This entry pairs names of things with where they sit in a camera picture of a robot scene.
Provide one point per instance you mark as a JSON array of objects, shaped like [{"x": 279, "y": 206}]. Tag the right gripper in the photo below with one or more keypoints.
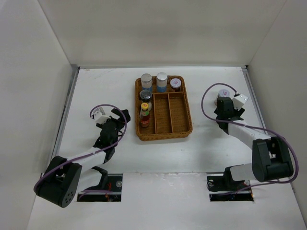
[{"x": 236, "y": 112}]

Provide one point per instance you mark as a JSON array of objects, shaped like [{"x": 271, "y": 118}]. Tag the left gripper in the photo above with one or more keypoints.
[{"x": 118, "y": 113}]

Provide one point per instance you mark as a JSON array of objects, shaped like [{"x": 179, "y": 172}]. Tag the red-label spice jar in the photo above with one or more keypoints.
[
  {"x": 222, "y": 93},
  {"x": 175, "y": 84}
]

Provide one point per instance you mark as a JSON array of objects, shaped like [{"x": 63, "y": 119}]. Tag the yellow-cap hot sauce bottle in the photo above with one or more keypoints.
[{"x": 144, "y": 115}]

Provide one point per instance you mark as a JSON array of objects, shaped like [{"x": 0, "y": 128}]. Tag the black-top salt grinder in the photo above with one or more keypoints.
[{"x": 146, "y": 97}]

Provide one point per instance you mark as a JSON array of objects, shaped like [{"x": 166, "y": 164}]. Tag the silver-lid spice jar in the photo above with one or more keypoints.
[{"x": 146, "y": 82}]

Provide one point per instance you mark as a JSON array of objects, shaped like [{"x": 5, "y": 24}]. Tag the white-lid blue-label shaker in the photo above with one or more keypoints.
[{"x": 161, "y": 82}]

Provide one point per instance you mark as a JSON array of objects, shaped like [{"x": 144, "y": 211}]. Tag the red-label spice jar back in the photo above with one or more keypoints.
[{"x": 175, "y": 84}]

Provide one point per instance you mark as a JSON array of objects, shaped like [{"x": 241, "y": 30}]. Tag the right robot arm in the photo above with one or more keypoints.
[{"x": 270, "y": 158}]

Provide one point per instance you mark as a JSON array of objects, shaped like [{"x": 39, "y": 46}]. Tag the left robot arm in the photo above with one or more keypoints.
[{"x": 59, "y": 182}]

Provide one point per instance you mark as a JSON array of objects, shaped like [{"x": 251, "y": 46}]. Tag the brown wicker divided tray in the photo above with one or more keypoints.
[{"x": 170, "y": 115}]

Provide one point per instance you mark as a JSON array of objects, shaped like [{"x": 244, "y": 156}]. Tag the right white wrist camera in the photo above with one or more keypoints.
[{"x": 239, "y": 100}]

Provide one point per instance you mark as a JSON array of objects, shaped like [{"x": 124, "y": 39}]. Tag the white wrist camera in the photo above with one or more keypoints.
[
  {"x": 239, "y": 100},
  {"x": 99, "y": 116}
]

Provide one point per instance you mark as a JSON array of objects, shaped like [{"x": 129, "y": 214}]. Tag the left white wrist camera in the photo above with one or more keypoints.
[{"x": 99, "y": 116}]

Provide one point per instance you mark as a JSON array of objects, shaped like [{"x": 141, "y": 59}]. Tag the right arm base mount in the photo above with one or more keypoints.
[{"x": 223, "y": 188}]

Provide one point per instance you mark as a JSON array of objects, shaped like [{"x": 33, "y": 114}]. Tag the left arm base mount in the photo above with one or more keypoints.
[{"x": 97, "y": 185}]

